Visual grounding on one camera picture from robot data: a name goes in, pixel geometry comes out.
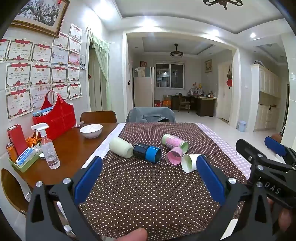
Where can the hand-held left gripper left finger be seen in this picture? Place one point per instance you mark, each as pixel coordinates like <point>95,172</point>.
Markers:
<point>89,178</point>

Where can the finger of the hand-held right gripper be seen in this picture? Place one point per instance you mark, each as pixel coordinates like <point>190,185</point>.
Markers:
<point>275,146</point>
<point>251,154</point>

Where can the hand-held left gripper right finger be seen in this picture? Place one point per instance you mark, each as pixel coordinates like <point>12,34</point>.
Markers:
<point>210,179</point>

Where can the white cup with green inside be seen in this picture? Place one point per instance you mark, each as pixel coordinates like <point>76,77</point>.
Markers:
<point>189,162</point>

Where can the pale green cup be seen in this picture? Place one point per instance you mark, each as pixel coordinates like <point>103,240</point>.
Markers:
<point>120,147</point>

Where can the green cup with pink pattern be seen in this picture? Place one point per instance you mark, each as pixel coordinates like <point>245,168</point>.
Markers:
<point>173,142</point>

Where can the black and blue cup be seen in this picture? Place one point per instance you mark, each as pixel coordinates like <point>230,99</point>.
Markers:
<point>146,153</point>

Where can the person's right hand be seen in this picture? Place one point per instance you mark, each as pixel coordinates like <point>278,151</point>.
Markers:
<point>285,220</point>

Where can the person's left hand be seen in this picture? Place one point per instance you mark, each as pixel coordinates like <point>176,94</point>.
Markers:
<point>129,235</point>

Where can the blue trash bin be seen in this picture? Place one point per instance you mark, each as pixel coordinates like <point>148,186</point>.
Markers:
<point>242,126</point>

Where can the clear spray bottle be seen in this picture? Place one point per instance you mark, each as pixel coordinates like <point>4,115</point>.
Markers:
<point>49,153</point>

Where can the white bowl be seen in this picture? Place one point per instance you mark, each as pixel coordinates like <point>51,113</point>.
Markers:
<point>91,131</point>

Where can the white cabinet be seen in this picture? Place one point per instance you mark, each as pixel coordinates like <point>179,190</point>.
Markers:
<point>266,97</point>

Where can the brown polka dot tablecloth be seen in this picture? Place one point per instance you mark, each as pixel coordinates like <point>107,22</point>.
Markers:
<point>143,197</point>

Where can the wooden chair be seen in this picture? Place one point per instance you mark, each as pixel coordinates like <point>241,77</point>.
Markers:
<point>98,117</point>

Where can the green tray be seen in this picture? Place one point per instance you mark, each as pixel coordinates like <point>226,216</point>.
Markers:
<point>25,166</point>

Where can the blue and white tissue pack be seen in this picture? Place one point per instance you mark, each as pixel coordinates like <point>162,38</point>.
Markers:
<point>27,156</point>

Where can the red leather bag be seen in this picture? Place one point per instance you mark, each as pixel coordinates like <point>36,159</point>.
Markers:
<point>57,120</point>

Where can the white door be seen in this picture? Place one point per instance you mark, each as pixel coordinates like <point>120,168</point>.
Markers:
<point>224,92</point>

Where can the dark wooden desk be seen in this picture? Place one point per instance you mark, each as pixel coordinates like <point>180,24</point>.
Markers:
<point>204,105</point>

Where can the orange snack packet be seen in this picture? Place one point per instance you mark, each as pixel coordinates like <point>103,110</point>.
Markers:
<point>32,141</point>

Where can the red hanging door ornament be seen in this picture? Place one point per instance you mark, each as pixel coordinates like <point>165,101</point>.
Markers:
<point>229,80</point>

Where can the dark desk chair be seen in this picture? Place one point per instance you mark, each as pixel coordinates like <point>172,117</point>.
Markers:
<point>183,103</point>

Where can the orange can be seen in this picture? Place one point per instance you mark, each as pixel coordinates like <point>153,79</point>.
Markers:
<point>11,153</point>

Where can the red box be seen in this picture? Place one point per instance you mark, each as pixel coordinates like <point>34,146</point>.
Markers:
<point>17,139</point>

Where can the grey jacket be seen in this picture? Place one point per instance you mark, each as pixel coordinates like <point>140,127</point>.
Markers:
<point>150,114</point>

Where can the cardboard boxes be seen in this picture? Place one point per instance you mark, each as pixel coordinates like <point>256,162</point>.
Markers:
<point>163,102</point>

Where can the white refrigerator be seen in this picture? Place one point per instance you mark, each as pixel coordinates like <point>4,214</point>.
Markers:
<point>143,90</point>

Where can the window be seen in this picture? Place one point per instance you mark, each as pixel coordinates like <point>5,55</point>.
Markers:
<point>170,74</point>

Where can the green sheer curtain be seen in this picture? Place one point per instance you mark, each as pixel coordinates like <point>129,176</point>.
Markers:
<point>101,60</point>

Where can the round ceiling lamp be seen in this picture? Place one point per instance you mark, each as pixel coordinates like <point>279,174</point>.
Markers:
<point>176,53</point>

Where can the dark ceiling chandelier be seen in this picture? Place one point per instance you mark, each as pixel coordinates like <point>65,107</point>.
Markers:
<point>223,2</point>

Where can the framed tree picture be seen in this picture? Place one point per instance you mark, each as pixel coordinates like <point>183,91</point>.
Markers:
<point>39,14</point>

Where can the small framed wall picture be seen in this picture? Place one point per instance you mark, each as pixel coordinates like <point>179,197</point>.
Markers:
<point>208,66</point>

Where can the wall of award certificates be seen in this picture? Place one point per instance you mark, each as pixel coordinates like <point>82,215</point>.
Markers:
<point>18,74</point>

